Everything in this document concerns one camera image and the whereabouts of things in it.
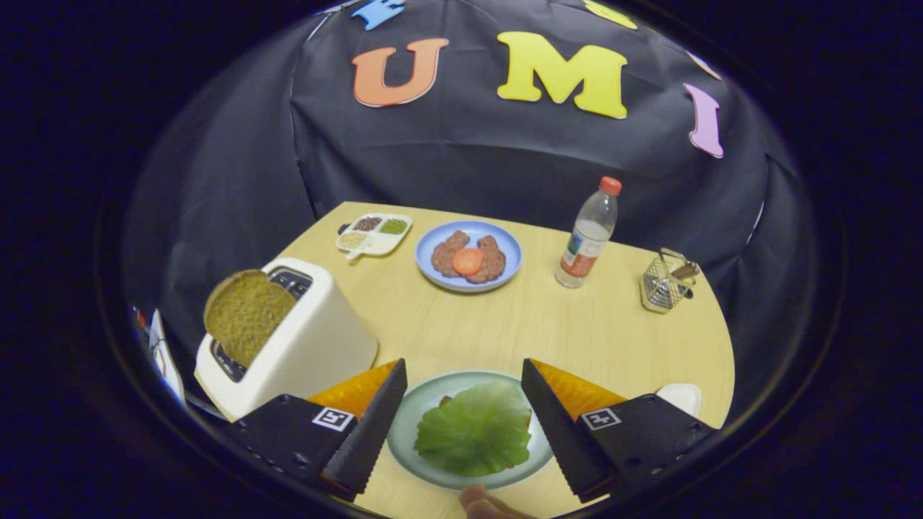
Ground clear plastic water bottle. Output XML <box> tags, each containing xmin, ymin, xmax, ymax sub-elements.
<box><xmin>555</xmin><ymin>176</ymin><xmax>623</xmax><ymax>290</ymax></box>

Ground brown bread slice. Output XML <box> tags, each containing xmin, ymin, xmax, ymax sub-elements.
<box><xmin>203</xmin><ymin>269</ymin><xmax>298</xmax><ymax>369</ymax></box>

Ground red tomato slice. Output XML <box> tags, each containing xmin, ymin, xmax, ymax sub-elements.
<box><xmin>451</xmin><ymin>247</ymin><xmax>485</xmax><ymax>278</ymax></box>

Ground metal wire utensil basket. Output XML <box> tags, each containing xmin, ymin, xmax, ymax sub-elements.
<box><xmin>639</xmin><ymin>248</ymin><xmax>701</xmax><ymax>315</ymax></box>

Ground blue round plate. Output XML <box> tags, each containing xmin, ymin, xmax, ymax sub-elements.
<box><xmin>415</xmin><ymin>220</ymin><xmax>523</xmax><ymax>294</ymax></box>

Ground white divided seasoning tray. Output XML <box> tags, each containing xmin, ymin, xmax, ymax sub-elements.
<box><xmin>335</xmin><ymin>213</ymin><xmax>414</xmax><ymax>261</ymax></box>

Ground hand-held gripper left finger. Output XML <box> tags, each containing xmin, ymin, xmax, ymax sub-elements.
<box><xmin>229</xmin><ymin>358</ymin><xmax>409</xmax><ymax>503</ymax></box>

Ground white square plate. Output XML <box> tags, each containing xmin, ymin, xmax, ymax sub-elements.
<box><xmin>654</xmin><ymin>383</ymin><xmax>702</xmax><ymax>419</ymax></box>

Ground green lettuce leaf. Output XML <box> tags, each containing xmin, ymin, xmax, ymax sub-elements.
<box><xmin>414</xmin><ymin>380</ymin><xmax>534</xmax><ymax>478</ymax></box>

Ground white toaster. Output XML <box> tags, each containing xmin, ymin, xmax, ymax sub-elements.
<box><xmin>194</xmin><ymin>257</ymin><xmax>379</xmax><ymax>423</ymax></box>

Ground pale green round plate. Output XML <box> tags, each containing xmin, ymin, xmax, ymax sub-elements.
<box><xmin>387</xmin><ymin>370</ymin><xmax>555</xmax><ymax>492</ymax></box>

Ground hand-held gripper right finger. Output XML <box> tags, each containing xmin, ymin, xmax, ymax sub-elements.
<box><xmin>521</xmin><ymin>358</ymin><xmax>718</xmax><ymax>504</ymax></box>

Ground brown meat patty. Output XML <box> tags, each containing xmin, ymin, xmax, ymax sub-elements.
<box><xmin>430</xmin><ymin>230</ymin><xmax>472</xmax><ymax>279</ymax></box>
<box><xmin>465</xmin><ymin>234</ymin><xmax>508</xmax><ymax>285</ymax></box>

